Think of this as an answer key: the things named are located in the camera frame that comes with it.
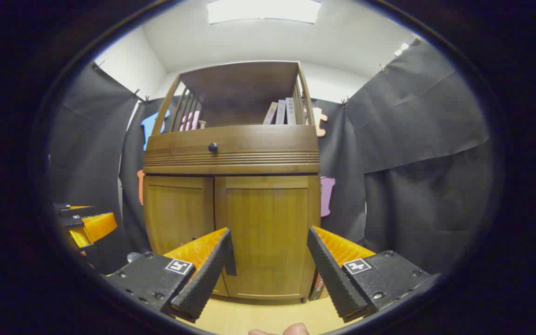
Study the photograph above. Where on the black drawer knob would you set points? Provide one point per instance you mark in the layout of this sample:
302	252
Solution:
213	147

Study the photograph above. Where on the black backdrop cloth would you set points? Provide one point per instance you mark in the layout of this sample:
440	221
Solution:
412	139

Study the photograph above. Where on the brown book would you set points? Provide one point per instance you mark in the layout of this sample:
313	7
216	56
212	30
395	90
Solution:
317	288

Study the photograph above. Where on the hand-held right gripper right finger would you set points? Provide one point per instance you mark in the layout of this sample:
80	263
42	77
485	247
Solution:
338	284

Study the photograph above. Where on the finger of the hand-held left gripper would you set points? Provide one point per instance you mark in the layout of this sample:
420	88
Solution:
98	225
79	212

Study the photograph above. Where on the ceiling light panel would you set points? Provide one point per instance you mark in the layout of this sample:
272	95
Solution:
263	11

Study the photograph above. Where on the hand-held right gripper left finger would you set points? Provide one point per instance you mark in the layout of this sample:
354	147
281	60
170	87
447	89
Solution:
200	288

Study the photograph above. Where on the pale pink book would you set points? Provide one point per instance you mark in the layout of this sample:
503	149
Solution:
271	113

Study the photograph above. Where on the wooden shoe cabinet door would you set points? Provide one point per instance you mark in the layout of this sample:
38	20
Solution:
175	209
268	218

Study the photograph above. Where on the wooden double-door shoe cabinet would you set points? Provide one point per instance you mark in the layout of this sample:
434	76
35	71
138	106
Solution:
240	88

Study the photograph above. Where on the small beige object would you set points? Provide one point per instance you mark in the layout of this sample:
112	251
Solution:
202	124

